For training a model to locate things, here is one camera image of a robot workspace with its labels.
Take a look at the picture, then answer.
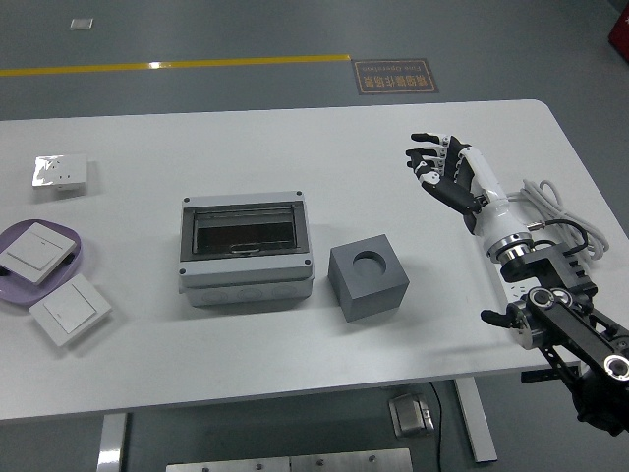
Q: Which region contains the grey electrical enclosure box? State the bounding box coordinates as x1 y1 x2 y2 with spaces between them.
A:
177 190 315 309

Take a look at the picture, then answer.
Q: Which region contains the red object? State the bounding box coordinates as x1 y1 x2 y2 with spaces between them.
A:
606 0 629 50

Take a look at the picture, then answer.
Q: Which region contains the white power strip cord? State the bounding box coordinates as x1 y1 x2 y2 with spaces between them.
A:
505 178 610 262

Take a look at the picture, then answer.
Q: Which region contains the metal base plate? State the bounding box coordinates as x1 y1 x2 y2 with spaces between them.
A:
165 447 414 472

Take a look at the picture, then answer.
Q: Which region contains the silver floor socket box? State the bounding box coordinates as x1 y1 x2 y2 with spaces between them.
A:
387 392 436 439

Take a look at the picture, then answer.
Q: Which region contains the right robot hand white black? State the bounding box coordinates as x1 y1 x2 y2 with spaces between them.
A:
405 131 530 258

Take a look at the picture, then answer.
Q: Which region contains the dark floor sign orange text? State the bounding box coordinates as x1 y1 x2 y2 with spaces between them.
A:
351 58 439 95

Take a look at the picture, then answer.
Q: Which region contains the grey cube with round hole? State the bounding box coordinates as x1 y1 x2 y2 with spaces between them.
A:
327 234 412 324

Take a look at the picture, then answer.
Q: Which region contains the purple tray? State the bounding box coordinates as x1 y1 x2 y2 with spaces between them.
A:
0 219 84 309

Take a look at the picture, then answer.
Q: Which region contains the white wall switch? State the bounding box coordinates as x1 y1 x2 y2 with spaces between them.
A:
28 273 113 348
0 221 82 285

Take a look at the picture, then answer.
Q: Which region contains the white wall socket in wrapper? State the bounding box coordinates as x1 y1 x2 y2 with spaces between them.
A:
31 153 88 191

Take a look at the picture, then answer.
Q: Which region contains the transparent hinged box lid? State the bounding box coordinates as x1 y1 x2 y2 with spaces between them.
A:
180 204 312 263

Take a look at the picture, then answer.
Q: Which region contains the thin black cable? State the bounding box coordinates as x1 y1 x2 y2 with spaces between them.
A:
428 381 446 472

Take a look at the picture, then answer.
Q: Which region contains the grey table leg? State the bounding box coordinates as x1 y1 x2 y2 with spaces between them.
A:
452 378 498 464
96 411 129 472

